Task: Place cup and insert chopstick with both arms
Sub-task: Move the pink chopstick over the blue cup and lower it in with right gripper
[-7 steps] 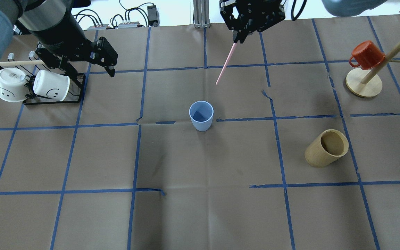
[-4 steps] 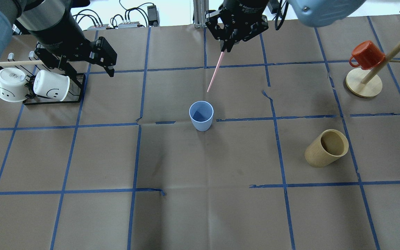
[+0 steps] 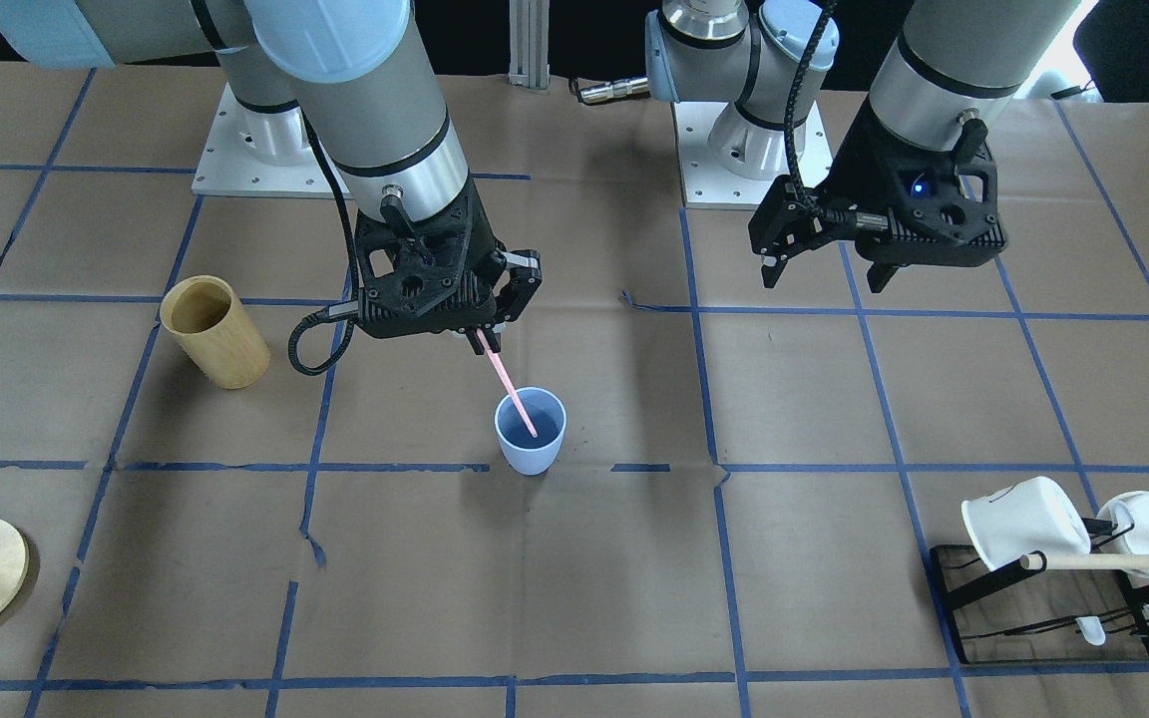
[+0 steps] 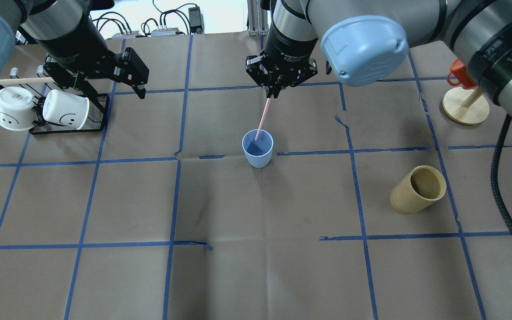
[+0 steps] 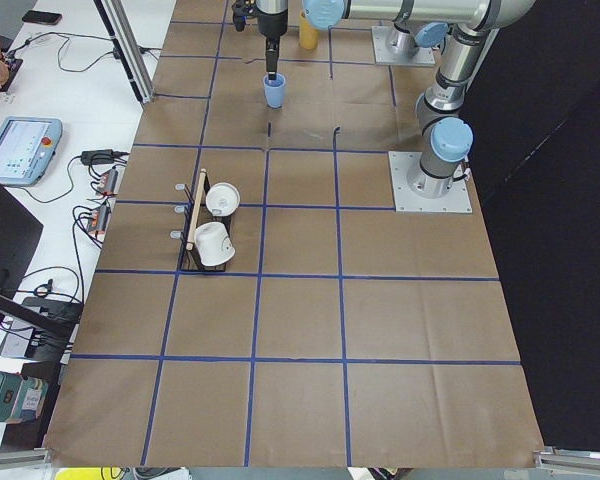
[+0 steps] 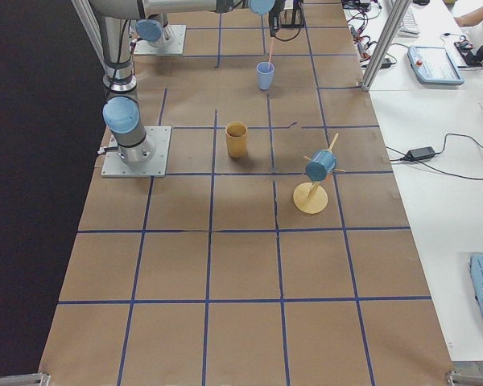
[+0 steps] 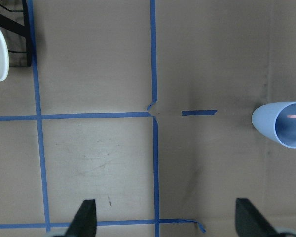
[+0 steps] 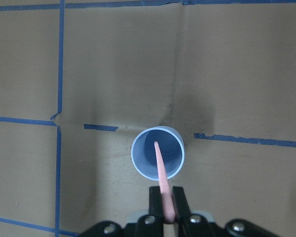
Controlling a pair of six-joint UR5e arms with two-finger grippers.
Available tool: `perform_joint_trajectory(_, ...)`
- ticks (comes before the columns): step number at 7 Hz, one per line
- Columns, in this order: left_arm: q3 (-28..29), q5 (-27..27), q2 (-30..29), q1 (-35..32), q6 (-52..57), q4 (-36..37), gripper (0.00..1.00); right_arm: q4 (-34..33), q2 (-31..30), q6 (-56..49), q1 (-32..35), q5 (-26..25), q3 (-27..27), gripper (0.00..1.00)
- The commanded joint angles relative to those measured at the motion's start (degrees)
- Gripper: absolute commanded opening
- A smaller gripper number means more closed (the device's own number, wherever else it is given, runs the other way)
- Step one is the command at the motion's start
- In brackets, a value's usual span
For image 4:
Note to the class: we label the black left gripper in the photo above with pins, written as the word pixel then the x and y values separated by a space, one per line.
pixel 74 43

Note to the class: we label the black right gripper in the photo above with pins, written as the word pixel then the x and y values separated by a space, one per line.
pixel 290 46

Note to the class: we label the pink chopstick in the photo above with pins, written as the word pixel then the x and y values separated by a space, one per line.
pixel 263 117

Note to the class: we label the bamboo cylinder holder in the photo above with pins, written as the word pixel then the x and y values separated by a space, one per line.
pixel 420 188

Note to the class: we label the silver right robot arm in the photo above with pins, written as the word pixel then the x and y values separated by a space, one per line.
pixel 365 40

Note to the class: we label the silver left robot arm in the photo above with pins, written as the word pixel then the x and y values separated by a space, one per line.
pixel 77 49

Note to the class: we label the white smiley cup near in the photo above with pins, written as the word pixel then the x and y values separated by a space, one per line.
pixel 65 109

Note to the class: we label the white smiley cup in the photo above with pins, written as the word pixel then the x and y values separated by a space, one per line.
pixel 65 109
pixel 16 112

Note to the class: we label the light blue plastic cup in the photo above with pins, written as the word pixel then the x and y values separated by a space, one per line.
pixel 258 147

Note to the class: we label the white smiley cup far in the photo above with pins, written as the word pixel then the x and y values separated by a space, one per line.
pixel 16 112

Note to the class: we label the orange usb hub lower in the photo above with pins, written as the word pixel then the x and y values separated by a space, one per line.
pixel 126 35

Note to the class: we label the black power adapter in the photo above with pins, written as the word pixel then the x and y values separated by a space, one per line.
pixel 196 20

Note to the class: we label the brown paper table cover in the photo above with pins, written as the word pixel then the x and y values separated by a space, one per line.
pixel 160 216

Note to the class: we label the black wire cup rack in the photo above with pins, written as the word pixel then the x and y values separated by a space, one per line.
pixel 96 120

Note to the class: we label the aluminium frame post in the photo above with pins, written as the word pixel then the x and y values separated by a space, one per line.
pixel 257 19

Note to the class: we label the wooden ring stand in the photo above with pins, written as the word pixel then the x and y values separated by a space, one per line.
pixel 466 106

